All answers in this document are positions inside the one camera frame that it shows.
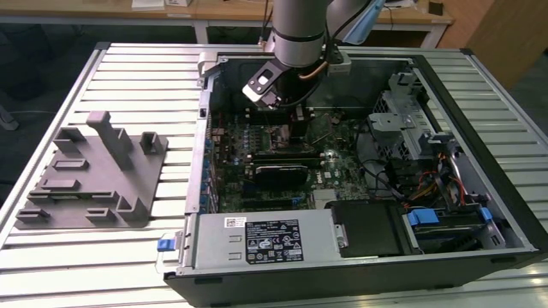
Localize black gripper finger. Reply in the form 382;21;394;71
291;107;310;146

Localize CPU socket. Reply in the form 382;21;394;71
267;124;317;151

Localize black graphics card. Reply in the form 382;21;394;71
255;164;309;194

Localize silver chipset heat sink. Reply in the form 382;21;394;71
314;189;339;205

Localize green motherboard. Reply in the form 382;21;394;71
209;107;374;214

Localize black expansion slot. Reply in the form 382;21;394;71
243;198;301;210

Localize silver drive cage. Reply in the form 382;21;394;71
367;89;433;161

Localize blue disk carrier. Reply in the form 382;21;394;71
406;207;493;228

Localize silver power supply unit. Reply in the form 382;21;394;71
178;211;349;276

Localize black hard disk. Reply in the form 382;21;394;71
414;214;494;254

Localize black PC case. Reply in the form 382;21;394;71
162;47;548;305

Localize grey parts rack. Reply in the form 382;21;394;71
15;110;171;230

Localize wooden desk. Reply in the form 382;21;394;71
0;0;457;49

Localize wooden cabinet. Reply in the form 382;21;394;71
437;0;548;94

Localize grey metal leg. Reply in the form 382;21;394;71
0;104;21;131

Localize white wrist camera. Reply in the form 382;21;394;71
241;60;287;112

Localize grey box wrist camera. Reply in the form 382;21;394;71
327;51;354;77

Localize silver cage bracket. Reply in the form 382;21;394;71
367;112;418;135

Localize orange yellow power wires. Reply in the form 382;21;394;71
402;152;471;208

